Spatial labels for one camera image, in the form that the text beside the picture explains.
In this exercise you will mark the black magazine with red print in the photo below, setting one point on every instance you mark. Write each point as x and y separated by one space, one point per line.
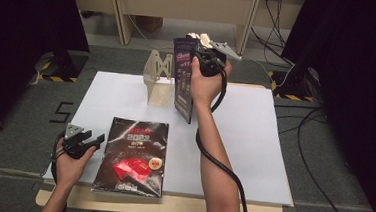
129 148

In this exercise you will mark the black curtain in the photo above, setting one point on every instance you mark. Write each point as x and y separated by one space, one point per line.
20 40
361 81

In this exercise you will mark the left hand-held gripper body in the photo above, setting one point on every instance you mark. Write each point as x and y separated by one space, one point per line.
73 138

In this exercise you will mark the thick white book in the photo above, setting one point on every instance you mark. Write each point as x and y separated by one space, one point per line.
204 40

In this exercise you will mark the black stand base, striped tape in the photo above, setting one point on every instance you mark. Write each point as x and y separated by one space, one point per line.
294 83
67 64

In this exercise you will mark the beige wooden desk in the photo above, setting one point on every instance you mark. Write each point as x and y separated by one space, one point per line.
183 2

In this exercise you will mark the purple magazine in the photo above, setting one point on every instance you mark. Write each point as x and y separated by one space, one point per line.
182 85

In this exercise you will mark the person's right hand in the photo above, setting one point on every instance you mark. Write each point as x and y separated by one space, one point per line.
203 90

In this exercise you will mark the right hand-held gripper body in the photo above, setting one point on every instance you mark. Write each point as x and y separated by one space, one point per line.
212 62

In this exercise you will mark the beige expandable bookend rack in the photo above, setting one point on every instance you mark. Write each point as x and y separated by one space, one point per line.
158 95

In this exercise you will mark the white table board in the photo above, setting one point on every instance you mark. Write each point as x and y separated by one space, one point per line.
257 141

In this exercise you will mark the person's left hand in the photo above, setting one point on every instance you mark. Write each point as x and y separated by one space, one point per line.
69 168

